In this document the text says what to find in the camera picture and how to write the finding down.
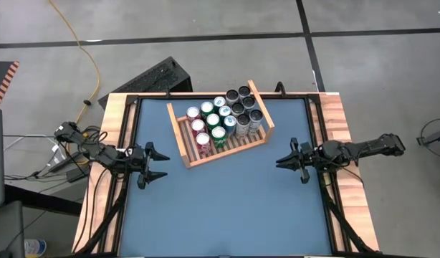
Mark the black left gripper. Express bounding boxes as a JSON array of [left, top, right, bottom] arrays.
[[128, 142, 171, 190]]

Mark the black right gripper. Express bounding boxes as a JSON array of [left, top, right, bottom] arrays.
[[276, 138, 321, 184]]

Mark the red Coca-Cola can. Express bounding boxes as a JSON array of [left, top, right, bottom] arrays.
[[190, 118, 207, 139], [186, 106, 202, 123], [195, 131, 212, 156]]

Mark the green Sprite can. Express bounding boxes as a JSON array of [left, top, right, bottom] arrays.
[[200, 100, 216, 119], [205, 113, 221, 132], [211, 125, 228, 150]]

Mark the wooden slatted shelf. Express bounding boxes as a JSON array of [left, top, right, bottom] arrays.
[[166, 79, 276, 168]]

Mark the black power adapter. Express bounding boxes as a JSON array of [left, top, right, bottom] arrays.
[[65, 165, 91, 183]]

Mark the black perforated computer case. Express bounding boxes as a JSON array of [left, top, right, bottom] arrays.
[[97, 56, 193, 108]]

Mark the black power strip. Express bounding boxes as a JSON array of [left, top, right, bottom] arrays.
[[47, 152, 88, 173]]

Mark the black floor bar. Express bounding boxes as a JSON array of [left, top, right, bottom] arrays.
[[4, 184, 83, 217]]

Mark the white blue container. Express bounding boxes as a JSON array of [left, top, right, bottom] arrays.
[[24, 239, 48, 258]]

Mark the grey stand foot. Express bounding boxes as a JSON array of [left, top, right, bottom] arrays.
[[416, 127, 440, 147]]

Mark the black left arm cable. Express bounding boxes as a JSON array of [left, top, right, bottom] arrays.
[[82, 125, 110, 145]]

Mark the black aluminium table frame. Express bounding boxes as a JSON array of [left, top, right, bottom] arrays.
[[73, 91, 381, 258]]

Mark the white cable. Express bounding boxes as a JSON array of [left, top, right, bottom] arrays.
[[3, 134, 65, 162]]

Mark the black floor cable loop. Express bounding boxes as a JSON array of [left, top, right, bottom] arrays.
[[416, 118, 440, 180]]

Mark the yellow floor cable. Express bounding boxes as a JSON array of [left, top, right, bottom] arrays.
[[47, 0, 101, 166]]

